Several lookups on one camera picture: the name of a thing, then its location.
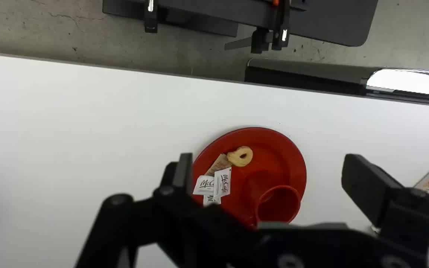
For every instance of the red round plate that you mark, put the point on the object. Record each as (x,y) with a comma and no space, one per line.
(269,153)

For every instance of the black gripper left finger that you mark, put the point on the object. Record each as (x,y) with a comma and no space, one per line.
(181,173)

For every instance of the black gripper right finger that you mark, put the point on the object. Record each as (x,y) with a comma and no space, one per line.
(373,188)

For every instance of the red plastic cup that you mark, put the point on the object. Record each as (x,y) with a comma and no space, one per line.
(276,201)

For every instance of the cream loop with brown tag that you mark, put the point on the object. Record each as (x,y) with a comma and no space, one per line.
(241,156)

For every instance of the white printed paper tag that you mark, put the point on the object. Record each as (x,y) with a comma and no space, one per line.
(215,186)

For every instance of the black flat stand base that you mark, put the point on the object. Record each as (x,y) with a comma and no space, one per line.
(324,16)

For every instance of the black clamp with orange top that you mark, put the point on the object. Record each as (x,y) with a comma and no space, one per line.
(275,31)

